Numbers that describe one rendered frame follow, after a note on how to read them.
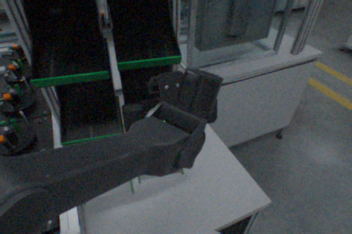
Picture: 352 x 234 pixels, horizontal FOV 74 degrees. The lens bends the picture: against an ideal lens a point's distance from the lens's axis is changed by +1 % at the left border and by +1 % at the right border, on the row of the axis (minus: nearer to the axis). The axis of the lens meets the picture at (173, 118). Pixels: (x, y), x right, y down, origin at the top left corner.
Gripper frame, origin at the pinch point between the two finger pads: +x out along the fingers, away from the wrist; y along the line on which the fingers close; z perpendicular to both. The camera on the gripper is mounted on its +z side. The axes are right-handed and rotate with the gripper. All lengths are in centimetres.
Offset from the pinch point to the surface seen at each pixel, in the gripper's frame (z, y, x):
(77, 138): -6.5, 20.5, 4.8
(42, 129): -17, 41, 42
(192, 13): 20, -30, 74
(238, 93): -28, -64, 86
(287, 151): -96, -125, 106
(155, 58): 9.9, 0.9, 2.3
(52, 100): 1.5, 25.4, 11.3
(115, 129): -5.9, 11.7, 5.4
